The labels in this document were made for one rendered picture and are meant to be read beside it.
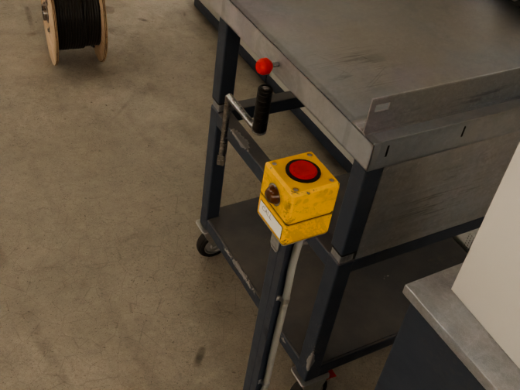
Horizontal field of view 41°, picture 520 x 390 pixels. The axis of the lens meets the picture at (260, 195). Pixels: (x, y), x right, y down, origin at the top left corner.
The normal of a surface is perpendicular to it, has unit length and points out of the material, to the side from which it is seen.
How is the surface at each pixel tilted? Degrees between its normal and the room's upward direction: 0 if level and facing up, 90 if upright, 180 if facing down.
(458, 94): 90
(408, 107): 90
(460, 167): 90
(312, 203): 90
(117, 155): 0
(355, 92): 0
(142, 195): 0
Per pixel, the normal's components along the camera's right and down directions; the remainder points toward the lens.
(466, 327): 0.13, -0.75
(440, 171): 0.47, 0.62
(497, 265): -0.89, 0.21
